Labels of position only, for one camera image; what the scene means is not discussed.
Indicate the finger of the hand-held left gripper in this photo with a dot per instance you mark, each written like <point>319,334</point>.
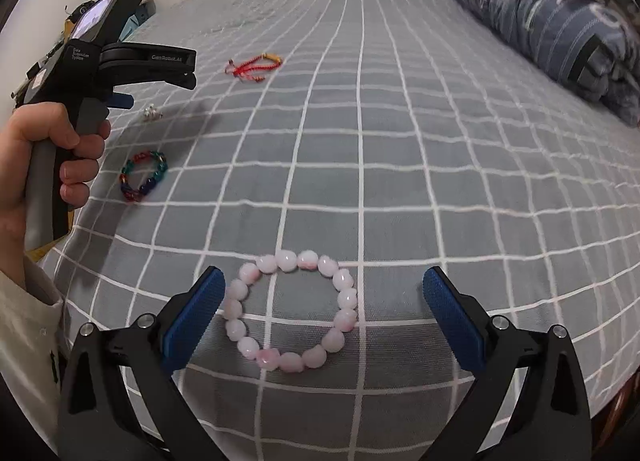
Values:
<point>150,58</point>

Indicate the folded blue printed quilt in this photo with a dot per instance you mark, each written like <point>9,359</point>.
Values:
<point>540,16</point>

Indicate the person's left forearm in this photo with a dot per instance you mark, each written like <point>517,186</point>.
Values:
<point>25,331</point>

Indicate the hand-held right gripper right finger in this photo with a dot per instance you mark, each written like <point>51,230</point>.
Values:
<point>455,326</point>

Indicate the person's left hand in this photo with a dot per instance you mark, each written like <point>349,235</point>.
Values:
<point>20,166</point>

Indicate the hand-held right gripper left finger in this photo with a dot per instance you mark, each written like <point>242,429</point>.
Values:
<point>195,321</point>

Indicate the grey checked bed sheet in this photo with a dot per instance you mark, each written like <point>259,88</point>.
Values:
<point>375,141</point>

